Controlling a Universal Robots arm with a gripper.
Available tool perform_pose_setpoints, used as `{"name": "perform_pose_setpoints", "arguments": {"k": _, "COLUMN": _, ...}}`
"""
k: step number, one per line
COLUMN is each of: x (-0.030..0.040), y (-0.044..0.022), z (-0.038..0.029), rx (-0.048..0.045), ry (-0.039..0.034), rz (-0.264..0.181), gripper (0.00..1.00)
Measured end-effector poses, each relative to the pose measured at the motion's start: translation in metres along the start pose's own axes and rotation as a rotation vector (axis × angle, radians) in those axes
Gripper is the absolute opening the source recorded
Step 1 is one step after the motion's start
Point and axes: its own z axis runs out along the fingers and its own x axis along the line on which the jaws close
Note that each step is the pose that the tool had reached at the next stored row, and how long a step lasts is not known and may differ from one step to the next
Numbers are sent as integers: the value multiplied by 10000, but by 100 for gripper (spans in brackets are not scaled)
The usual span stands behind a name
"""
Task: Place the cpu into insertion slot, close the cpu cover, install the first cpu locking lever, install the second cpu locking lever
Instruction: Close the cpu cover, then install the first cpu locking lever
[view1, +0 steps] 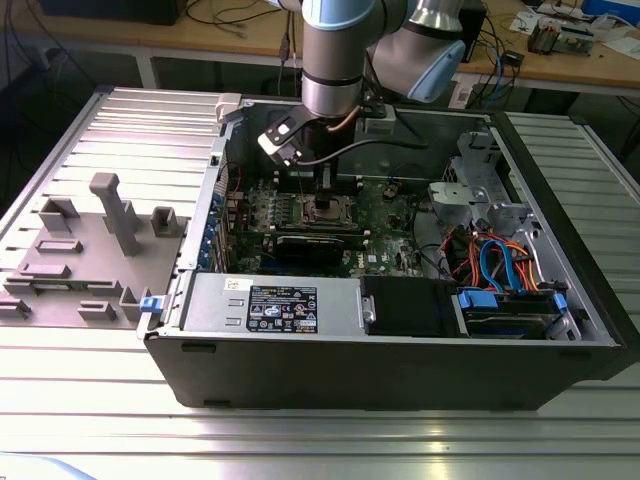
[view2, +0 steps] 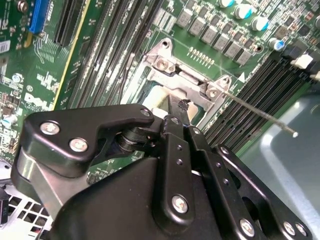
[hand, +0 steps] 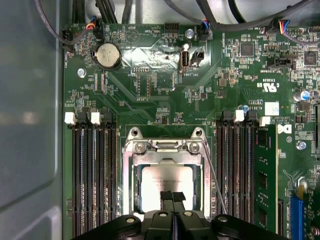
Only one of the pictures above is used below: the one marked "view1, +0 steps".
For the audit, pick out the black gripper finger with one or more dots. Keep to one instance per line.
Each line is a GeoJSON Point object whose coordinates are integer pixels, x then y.
{"type": "Point", "coordinates": [325, 202]}

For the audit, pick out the metal locking lever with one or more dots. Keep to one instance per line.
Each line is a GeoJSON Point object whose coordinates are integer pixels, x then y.
{"type": "Point", "coordinates": [302, 182]}

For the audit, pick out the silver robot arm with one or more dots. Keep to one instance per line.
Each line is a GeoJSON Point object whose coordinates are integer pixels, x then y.
{"type": "Point", "coordinates": [330, 60]}

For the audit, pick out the CPU socket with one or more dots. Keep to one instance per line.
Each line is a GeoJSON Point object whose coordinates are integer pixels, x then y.
{"type": "Point", "coordinates": [301, 216]}

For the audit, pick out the black graphics card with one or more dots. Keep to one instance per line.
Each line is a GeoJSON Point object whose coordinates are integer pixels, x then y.
{"type": "Point", "coordinates": [310, 250]}

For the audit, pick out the green motherboard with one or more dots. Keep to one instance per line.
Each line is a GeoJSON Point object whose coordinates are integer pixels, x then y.
{"type": "Point", "coordinates": [395, 235]}

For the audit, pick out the pale grey case latch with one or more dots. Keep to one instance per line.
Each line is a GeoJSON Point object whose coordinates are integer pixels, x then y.
{"type": "Point", "coordinates": [227, 107]}

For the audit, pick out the black disk bay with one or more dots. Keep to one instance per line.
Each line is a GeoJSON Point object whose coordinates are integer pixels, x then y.
{"type": "Point", "coordinates": [400, 305]}

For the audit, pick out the wooden desk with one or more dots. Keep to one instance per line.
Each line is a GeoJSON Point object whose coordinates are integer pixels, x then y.
{"type": "Point", "coordinates": [225, 40]}

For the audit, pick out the grey power supply unit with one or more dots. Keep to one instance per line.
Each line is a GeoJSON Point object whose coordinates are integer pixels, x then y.
{"type": "Point", "coordinates": [215, 310]}

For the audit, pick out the black PC case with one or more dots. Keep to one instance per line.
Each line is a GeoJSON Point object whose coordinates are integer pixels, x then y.
{"type": "Point", "coordinates": [350, 370]}

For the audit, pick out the hard disk in blue carrier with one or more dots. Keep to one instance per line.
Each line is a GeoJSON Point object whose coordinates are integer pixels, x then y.
{"type": "Point", "coordinates": [480, 300]}

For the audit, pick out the silver metal drive cage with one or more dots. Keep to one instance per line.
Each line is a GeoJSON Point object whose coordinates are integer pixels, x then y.
{"type": "Point", "coordinates": [520, 220]}

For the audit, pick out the blue case latch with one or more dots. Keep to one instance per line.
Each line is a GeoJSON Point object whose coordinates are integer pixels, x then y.
{"type": "Point", "coordinates": [151, 305]}

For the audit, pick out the small black box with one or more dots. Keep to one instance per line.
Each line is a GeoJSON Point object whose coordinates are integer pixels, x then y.
{"type": "Point", "coordinates": [514, 57]}

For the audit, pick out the white paper sheet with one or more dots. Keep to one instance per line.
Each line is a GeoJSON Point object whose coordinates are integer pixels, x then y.
{"type": "Point", "coordinates": [625, 47]}
{"type": "Point", "coordinates": [526, 22]}

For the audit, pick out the grey parts rack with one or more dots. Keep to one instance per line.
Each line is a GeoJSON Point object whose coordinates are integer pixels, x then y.
{"type": "Point", "coordinates": [90, 260]}

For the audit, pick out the dark copper cooler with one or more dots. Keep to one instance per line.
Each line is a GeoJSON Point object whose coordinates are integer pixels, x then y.
{"type": "Point", "coordinates": [542, 39]}

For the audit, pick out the black monitor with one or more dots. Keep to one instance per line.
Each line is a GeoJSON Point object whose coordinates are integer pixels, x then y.
{"type": "Point", "coordinates": [110, 10]}

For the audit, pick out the grey electronic device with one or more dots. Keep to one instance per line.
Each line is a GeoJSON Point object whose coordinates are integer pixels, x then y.
{"type": "Point", "coordinates": [575, 40]}

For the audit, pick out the blue box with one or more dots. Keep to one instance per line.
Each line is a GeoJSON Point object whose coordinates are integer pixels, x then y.
{"type": "Point", "coordinates": [610, 6]}

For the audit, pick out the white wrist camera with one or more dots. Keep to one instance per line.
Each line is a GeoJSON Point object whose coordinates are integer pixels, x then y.
{"type": "Point", "coordinates": [280, 145]}

